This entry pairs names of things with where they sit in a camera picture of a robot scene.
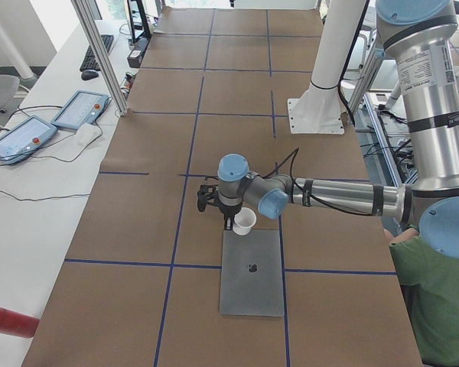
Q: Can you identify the black computer box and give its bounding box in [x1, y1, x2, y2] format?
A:
[127, 37, 150, 68]

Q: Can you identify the white plastic cup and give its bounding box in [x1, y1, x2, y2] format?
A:
[233, 207, 257, 235]

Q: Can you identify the white metal base plate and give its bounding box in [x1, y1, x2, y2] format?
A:
[287, 93, 345, 135]

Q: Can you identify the grey closed laptop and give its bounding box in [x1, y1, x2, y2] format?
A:
[220, 229, 284, 317]

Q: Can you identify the black computer mouse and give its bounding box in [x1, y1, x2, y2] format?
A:
[80, 70, 99, 81]

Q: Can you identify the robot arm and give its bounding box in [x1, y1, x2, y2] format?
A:
[210, 1, 459, 258]

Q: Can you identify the white camera mast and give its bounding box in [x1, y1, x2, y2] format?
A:
[308, 0, 370, 96]

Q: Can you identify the aluminium frame post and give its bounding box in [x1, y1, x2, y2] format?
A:
[71, 0, 128, 116]

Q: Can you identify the white cloth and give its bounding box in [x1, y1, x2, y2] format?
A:
[74, 124, 102, 148]

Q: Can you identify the teach pendant far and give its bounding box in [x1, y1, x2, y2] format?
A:
[51, 90, 109, 130]

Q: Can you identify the teach pendant near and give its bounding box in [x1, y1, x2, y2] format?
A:
[0, 115, 57, 164]

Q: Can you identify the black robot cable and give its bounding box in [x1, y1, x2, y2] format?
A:
[262, 148, 382, 217]

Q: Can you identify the red bottle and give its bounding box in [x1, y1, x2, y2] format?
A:
[0, 307, 40, 339]

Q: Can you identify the person in green shirt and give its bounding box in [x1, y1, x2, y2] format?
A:
[384, 228, 459, 366]

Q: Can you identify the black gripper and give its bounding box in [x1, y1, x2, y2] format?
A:
[218, 202, 243, 230]

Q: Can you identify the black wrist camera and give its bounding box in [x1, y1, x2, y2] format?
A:
[197, 184, 219, 213]

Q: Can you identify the black keyboard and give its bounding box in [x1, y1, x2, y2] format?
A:
[79, 34, 115, 72]

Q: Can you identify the teach pendant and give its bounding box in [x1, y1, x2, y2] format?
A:
[51, 90, 109, 130]
[0, 115, 57, 164]

